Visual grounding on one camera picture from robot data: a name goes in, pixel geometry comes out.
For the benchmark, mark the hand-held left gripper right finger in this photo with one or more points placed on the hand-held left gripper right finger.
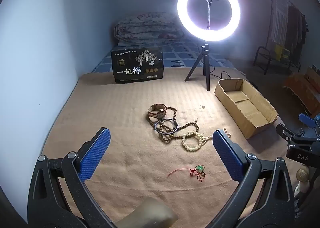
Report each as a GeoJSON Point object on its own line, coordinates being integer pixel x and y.
{"type": "Point", "coordinates": [228, 155]}

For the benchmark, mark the pale doll figure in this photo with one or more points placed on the pale doll figure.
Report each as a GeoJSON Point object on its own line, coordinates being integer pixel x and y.
{"type": "Point", "coordinates": [302, 175]}

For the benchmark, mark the black printed box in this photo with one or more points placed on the black printed box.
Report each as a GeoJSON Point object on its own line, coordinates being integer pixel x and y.
{"type": "Point", "coordinates": [137, 65]}

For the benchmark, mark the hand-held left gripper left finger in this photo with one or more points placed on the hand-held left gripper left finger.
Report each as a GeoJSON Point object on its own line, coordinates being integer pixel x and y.
{"type": "Point", "coordinates": [96, 153]}

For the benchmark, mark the hanging woven cloth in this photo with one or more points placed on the hanging woven cloth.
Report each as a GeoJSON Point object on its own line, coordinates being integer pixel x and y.
{"type": "Point", "coordinates": [280, 15]}

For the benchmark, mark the yellow box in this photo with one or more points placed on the yellow box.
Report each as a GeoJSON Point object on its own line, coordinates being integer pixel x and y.
{"type": "Point", "coordinates": [281, 51]}

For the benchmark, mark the dark bangle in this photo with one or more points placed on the dark bangle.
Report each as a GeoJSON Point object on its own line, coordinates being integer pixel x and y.
{"type": "Point", "coordinates": [155, 128]}

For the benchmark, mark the cardboard box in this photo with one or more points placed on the cardboard box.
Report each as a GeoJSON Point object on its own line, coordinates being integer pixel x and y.
{"type": "Point", "coordinates": [247, 110]}

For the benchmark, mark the folded floral quilt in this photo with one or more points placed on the folded floral quilt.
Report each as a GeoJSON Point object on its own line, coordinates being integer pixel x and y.
{"type": "Point", "coordinates": [147, 28]}

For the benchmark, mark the wooden furniture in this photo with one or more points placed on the wooden furniture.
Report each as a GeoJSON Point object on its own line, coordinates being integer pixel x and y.
{"type": "Point", "coordinates": [302, 88]}

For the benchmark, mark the hanging dark garments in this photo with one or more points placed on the hanging dark garments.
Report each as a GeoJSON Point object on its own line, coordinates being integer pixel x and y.
{"type": "Point", "coordinates": [296, 28]}

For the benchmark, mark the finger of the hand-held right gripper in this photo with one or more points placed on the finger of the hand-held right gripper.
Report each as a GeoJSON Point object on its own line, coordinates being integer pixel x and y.
{"type": "Point", "coordinates": [287, 134]}
{"type": "Point", "coordinates": [307, 120]}

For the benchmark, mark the beige blurred object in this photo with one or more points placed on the beige blurred object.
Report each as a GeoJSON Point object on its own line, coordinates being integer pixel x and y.
{"type": "Point", "coordinates": [147, 214]}

